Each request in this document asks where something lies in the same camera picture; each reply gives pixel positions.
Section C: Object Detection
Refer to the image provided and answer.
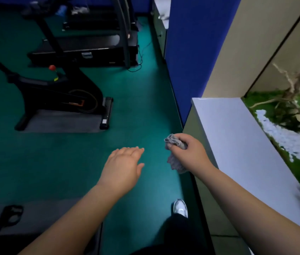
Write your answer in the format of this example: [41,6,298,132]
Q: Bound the person's right hand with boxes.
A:
[167,133,216,180]

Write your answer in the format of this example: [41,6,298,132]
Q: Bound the person's left hand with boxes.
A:
[96,146,145,198]

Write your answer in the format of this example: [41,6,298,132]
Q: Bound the grey cleaning cloth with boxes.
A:
[164,134,188,174]

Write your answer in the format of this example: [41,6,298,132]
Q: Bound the person's right forearm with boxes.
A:
[195,167,300,255]

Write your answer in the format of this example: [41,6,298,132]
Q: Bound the person's left forearm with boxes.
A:
[18,184,124,255]

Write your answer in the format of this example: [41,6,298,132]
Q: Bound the person's white right shoe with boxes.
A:
[172,199,189,219]

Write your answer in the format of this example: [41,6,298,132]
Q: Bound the person's dark trousers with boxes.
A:
[131,214,209,255]

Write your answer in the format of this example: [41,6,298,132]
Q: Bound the white pebble path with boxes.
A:
[255,109,300,163]

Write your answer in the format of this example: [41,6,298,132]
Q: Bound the blue padded column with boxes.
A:
[165,0,242,125]

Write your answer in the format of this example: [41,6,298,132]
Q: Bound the low green leafy plant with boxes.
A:
[273,101,300,133]

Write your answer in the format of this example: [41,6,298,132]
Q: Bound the dry brown branch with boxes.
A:
[250,63,300,109]

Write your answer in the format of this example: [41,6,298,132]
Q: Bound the black treadmill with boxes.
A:
[62,0,140,32]
[27,0,140,68]

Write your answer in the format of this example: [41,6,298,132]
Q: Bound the black power cable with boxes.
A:
[127,41,152,73]

